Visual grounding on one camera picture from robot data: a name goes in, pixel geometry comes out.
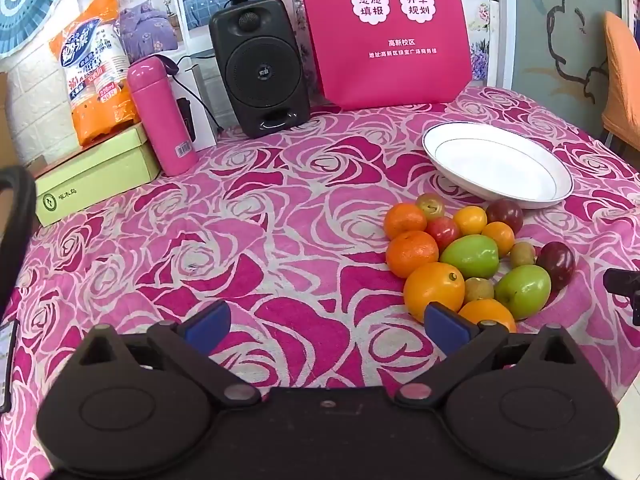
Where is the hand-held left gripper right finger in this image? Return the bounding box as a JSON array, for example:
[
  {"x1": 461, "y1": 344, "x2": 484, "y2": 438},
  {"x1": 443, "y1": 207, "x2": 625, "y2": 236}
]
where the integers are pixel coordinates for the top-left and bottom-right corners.
[{"x1": 395, "y1": 301, "x2": 583, "y2": 408}]

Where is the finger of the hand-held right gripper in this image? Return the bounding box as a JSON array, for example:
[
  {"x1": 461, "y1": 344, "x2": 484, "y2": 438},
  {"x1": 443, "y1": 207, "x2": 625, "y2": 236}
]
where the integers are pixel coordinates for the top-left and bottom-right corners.
[{"x1": 602, "y1": 267, "x2": 640, "y2": 327}]

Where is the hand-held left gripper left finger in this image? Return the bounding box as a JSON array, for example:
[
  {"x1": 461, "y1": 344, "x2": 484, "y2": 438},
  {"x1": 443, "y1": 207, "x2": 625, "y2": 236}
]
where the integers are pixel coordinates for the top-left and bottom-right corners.
[{"x1": 75, "y1": 301, "x2": 262, "y2": 408}]

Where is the dark red plum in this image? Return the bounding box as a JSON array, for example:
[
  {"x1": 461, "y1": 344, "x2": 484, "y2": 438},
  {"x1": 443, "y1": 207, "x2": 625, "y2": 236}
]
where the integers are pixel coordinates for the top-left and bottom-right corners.
[
  {"x1": 536, "y1": 241, "x2": 577, "y2": 291},
  {"x1": 486, "y1": 199, "x2": 525, "y2": 235}
]

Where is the green apple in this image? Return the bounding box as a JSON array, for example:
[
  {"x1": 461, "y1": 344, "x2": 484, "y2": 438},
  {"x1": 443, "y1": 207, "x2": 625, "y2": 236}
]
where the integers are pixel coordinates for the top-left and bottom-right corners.
[
  {"x1": 494, "y1": 264, "x2": 552, "y2": 321},
  {"x1": 440, "y1": 234, "x2": 500, "y2": 281}
]

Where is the tangerine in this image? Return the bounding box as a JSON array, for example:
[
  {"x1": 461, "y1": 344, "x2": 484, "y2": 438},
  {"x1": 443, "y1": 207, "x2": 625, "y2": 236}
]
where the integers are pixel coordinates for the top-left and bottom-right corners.
[
  {"x1": 385, "y1": 230, "x2": 440, "y2": 279},
  {"x1": 384, "y1": 202, "x2": 428, "y2": 241}
]

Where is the small smooth orange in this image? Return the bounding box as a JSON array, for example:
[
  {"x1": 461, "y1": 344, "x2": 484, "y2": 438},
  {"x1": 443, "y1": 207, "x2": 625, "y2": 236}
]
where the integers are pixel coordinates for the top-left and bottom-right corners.
[
  {"x1": 453, "y1": 206, "x2": 488, "y2": 237},
  {"x1": 481, "y1": 221, "x2": 516, "y2": 258}
]

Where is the white plate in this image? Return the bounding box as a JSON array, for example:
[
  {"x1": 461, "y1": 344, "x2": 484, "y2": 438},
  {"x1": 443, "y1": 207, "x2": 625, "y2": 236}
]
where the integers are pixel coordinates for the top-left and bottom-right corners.
[{"x1": 421, "y1": 121, "x2": 575, "y2": 209}]

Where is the large smooth orange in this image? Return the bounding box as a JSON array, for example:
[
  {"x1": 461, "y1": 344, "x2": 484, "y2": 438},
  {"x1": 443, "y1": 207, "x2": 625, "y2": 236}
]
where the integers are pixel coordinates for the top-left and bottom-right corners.
[{"x1": 403, "y1": 262, "x2": 466, "y2": 323}]

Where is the medium smooth orange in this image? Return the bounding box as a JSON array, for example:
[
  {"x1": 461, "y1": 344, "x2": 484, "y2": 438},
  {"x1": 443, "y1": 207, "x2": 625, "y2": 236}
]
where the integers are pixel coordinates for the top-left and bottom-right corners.
[{"x1": 457, "y1": 298, "x2": 517, "y2": 333}]

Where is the brown kiwi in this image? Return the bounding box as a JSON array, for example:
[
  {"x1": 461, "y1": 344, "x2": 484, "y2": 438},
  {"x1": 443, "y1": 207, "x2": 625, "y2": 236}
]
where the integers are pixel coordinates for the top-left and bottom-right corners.
[
  {"x1": 509, "y1": 241, "x2": 537, "y2": 269},
  {"x1": 464, "y1": 277, "x2": 496, "y2": 305}
]

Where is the small red apple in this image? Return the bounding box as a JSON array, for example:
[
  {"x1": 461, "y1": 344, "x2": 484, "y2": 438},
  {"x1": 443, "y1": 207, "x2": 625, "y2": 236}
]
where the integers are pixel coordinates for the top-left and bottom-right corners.
[{"x1": 425, "y1": 216, "x2": 461, "y2": 253}]

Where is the pink rose tablecloth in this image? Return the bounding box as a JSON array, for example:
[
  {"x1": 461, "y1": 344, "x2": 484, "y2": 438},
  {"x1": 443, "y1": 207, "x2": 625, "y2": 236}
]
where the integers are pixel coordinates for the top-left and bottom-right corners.
[{"x1": 0, "y1": 85, "x2": 640, "y2": 478}]

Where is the green cardboard box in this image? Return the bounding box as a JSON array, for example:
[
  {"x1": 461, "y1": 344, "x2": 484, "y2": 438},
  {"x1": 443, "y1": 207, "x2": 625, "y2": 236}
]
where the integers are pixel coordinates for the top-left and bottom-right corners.
[{"x1": 34, "y1": 123, "x2": 162, "y2": 228}]

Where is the orange chair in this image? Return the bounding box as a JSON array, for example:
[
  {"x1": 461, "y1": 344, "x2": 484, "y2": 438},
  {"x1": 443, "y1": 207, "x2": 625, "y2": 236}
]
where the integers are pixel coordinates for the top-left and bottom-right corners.
[{"x1": 601, "y1": 11, "x2": 640, "y2": 153}]

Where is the white box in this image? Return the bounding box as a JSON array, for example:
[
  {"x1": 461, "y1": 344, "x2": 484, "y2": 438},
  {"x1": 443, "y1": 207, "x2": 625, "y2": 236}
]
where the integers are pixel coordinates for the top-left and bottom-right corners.
[{"x1": 169, "y1": 66, "x2": 219, "y2": 153}]

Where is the pink thermos bottle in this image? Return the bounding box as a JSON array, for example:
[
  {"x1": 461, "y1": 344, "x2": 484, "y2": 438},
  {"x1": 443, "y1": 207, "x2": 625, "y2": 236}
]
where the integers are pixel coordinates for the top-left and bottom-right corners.
[{"x1": 126, "y1": 56, "x2": 200, "y2": 177}]

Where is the black speaker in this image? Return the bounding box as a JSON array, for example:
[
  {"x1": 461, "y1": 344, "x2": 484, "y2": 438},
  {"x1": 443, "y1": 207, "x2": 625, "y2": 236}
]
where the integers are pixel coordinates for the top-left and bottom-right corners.
[{"x1": 208, "y1": 0, "x2": 312, "y2": 139}]

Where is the cartoon painted glass door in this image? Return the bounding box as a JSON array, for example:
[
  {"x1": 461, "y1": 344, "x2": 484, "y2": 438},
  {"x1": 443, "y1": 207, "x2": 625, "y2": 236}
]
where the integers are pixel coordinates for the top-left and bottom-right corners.
[{"x1": 500, "y1": 0, "x2": 632, "y2": 137}]

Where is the pink tote bag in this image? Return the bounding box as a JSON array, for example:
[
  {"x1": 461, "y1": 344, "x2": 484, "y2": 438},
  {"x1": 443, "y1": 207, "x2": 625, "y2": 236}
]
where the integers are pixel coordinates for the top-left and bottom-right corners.
[{"x1": 295, "y1": 0, "x2": 473, "y2": 111}]

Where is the orange paper cup package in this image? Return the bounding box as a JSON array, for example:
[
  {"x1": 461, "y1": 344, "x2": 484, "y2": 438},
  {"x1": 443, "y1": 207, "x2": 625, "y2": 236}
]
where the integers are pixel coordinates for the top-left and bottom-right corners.
[{"x1": 49, "y1": 0, "x2": 141, "y2": 148}]

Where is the black curved strap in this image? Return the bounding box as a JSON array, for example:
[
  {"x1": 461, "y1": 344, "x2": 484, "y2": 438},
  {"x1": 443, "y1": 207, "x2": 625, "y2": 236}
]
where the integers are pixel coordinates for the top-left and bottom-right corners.
[{"x1": 0, "y1": 165, "x2": 38, "y2": 313}]

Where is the black cable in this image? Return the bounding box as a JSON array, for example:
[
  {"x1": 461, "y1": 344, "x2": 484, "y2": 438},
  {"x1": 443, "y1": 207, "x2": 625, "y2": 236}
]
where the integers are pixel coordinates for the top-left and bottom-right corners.
[{"x1": 155, "y1": 53, "x2": 227, "y2": 133}]

